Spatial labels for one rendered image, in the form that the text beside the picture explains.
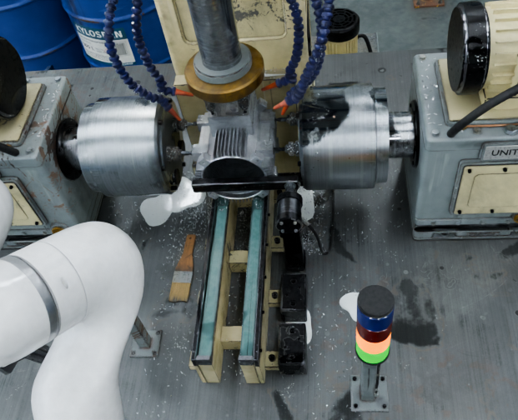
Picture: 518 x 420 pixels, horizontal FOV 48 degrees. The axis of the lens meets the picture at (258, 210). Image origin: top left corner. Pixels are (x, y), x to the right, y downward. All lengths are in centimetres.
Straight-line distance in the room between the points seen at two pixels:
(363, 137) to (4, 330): 92
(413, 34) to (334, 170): 222
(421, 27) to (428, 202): 220
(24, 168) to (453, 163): 97
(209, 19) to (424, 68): 51
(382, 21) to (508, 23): 236
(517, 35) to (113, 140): 88
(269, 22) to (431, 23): 215
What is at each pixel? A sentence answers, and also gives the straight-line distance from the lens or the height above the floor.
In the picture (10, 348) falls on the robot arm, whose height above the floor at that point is 159.
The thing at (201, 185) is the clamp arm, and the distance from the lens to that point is 140.
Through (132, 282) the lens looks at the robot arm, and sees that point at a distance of 69.
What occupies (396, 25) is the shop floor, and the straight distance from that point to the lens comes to 356.
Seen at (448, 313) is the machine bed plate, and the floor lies 80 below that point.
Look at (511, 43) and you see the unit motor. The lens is 125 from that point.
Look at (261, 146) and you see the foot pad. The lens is 139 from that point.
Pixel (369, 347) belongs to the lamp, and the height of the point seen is 110.
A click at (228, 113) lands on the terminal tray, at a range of 142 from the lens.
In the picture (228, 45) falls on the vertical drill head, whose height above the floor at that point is 132.
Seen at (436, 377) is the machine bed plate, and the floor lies 80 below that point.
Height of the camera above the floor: 207
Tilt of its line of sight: 52 degrees down
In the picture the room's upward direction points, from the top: 11 degrees counter-clockwise
